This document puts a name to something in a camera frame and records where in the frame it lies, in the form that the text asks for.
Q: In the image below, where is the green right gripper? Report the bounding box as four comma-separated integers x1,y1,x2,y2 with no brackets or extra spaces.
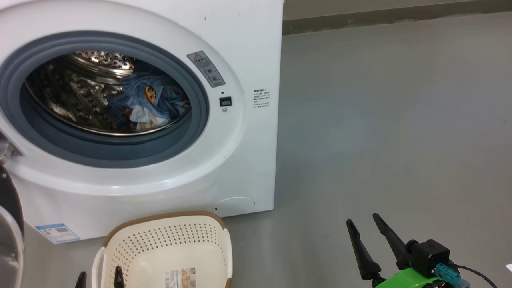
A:
346,213,444,288

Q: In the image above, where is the dark round washer door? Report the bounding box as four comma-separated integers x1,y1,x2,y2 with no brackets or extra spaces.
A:
0,164,25,288

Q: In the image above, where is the blue patterned garment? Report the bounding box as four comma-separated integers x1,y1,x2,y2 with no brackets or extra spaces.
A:
106,72,192,124

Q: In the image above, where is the white front-load washing machine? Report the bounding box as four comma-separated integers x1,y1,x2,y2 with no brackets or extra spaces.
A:
0,0,284,242

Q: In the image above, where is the blue energy label sticker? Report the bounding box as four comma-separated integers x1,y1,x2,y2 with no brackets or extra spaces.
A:
35,223,80,244

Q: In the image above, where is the cream perforated laundry basket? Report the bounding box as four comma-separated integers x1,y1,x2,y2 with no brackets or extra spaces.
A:
91,211,233,288

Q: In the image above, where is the paper basket label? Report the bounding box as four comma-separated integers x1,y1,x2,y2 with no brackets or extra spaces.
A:
163,267,197,288

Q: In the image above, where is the round white filter cover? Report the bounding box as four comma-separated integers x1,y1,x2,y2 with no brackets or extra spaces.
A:
215,196,255,218

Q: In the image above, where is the printed text label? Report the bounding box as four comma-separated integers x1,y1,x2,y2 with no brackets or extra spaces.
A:
253,89,271,108

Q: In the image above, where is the grey warning sticker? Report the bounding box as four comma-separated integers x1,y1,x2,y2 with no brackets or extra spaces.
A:
187,51,226,88

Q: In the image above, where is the teal cable connector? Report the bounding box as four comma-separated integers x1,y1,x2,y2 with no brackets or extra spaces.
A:
435,263,470,288

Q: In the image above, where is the thin black cable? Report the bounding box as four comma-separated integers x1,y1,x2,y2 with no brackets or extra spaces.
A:
452,262,498,288

